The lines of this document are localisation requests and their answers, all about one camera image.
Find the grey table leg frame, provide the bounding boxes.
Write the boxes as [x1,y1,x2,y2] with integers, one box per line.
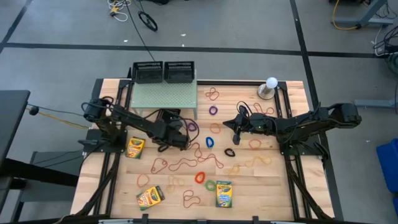
[334,0,394,29]

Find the sage green perforated shelf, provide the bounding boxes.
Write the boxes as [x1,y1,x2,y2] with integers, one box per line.
[130,70,199,121]

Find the green coil wristband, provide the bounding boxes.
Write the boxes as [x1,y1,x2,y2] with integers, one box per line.
[204,179,218,192]

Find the black side desk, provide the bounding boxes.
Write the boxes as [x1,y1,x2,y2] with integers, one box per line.
[0,89,80,190]

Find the grey metal floor bar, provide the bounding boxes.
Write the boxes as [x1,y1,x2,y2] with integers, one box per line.
[354,98,398,109]

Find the white and yellow cables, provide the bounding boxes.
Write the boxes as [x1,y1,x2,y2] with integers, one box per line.
[107,0,130,22]

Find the blue plastic bin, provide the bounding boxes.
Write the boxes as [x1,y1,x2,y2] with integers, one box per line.
[376,138,398,194]

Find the yellow floor cable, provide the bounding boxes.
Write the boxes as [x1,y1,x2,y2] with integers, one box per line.
[331,0,361,31]
[26,107,91,130]

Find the white bulb metal lamp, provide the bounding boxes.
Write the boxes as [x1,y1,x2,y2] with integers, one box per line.
[257,77,279,101]

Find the yellow rubber band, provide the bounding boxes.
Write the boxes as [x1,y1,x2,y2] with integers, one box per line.
[244,155,273,169]
[226,164,242,176]
[165,175,185,194]

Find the long black floor cable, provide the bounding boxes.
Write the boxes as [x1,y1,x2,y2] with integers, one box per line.
[124,0,156,62]

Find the black plastic mesh basket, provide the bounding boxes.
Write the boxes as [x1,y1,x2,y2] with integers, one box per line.
[163,60,196,84]
[157,108,183,126]
[132,60,164,85]

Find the coiled black floor cable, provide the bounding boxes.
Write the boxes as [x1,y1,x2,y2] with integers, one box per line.
[137,11,159,32]

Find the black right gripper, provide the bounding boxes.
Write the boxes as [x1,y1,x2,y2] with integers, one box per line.
[222,113,253,146]

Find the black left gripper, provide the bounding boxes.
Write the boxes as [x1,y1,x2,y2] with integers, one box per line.
[150,121,190,150]

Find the black cable bundle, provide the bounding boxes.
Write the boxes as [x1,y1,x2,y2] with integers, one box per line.
[371,24,398,75]

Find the yellow green crayon box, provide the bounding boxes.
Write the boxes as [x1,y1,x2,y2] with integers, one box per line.
[215,180,233,208]
[125,136,146,160]
[136,185,166,212]

